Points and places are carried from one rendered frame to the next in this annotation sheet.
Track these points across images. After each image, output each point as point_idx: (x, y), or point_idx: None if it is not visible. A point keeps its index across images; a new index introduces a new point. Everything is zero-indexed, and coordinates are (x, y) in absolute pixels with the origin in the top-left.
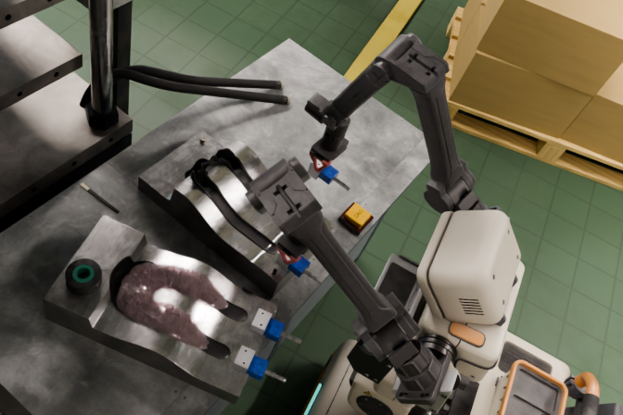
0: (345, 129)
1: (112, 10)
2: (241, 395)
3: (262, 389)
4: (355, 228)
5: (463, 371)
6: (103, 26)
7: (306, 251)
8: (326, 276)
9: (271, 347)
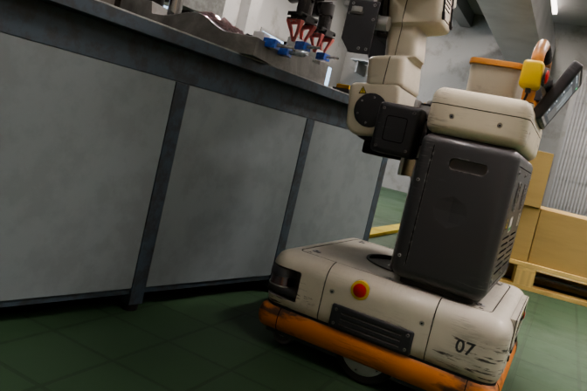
0: (332, 7)
1: None
2: (244, 297)
3: (265, 299)
4: (345, 88)
5: None
6: None
7: (307, 21)
8: (324, 85)
9: (276, 232)
